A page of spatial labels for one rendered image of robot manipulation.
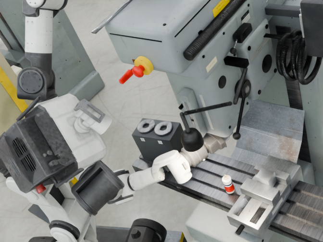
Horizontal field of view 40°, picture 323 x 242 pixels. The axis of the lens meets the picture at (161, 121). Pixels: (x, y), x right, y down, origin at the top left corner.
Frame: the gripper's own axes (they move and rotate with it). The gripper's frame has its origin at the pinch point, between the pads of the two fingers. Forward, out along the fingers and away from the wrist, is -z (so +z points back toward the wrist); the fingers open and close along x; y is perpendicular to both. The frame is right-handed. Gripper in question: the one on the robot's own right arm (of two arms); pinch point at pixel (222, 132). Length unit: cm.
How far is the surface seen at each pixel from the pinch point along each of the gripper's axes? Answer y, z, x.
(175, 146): 21.3, 10.0, 30.3
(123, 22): -65, 21, -2
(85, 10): 123, -91, 439
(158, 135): 14.1, 13.7, 36.0
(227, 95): -24.3, -0.9, -10.2
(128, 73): -47, 25, 2
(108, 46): 123, -65, 326
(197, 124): -17.3, 11.5, -5.8
